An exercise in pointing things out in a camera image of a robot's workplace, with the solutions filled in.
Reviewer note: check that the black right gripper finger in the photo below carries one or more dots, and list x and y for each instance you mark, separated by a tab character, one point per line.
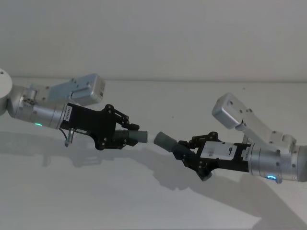
189	158
204	137

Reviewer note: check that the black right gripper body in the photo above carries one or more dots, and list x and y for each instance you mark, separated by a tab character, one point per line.
230	160

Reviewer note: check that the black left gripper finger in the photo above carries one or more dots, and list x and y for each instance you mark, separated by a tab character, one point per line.
123	119
131	141

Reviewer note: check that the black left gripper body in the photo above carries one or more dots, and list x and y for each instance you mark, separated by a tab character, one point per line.
86	122

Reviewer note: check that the grey and white tube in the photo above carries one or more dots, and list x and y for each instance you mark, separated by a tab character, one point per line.
165	141

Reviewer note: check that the white tablecloth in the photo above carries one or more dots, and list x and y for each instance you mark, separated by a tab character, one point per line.
120	187

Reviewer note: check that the white curtain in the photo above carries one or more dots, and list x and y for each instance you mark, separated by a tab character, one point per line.
153	36

